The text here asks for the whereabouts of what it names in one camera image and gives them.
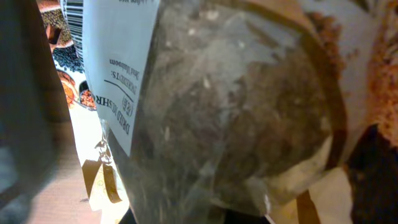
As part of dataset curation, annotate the dried mushroom pouch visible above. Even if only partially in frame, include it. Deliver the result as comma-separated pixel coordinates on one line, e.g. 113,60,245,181
37,0,398,224

